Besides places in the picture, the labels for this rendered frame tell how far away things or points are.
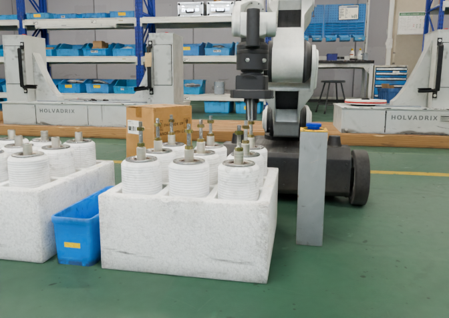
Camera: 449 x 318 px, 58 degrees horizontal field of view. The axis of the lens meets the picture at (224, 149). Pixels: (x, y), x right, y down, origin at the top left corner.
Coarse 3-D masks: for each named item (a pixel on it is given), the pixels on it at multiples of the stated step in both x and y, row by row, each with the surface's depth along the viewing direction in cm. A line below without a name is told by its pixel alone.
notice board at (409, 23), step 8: (400, 16) 645; (408, 16) 643; (416, 16) 641; (424, 16) 639; (400, 24) 647; (408, 24) 645; (416, 24) 643; (400, 32) 649; (408, 32) 647; (416, 32) 645
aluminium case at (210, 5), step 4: (208, 4) 549; (212, 4) 549; (216, 4) 548; (220, 4) 548; (224, 4) 547; (228, 4) 547; (232, 4) 546; (208, 8) 550; (212, 8) 548; (216, 8) 548; (220, 8) 548; (224, 8) 546; (228, 8) 546; (232, 8) 547; (208, 12) 551; (212, 12) 550; (216, 12) 550; (220, 12) 549; (224, 12) 549; (228, 12) 548
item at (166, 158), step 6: (156, 156) 104; (162, 156) 104; (168, 156) 105; (174, 156) 107; (162, 162) 104; (168, 162) 105; (162, 168) 105; (162, 174) 105; (168, 174) 106; (162, 180) 105; (168, 180) 106
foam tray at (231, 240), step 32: (160, 192) 94; (128, 224) 92; (160, 224) 90; (192, 224) 89; (224, 224) 87; (256, 224) 86; (128, 256) 93; (160, 256) 92; (192, 256) 90; (224, 256) 89; (256, 256) 87
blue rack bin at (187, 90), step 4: (184, 80) 617; (188, 80) 616; (192, 80) 615; (196, 80) 614; (200, 80) 613; (204, 80) 599; (200, 84) 614; (204, 84) 606; (184, 88) 570; (188, 88) 570; (192, 88) 569; (196, 88) 568; (200, 88) 577; (204, 88) 608; (184, 92) 572; (188, 92) 571; (192, 92) 570; (196, 92) 570; (200, 92) 579; (204, 92) 611
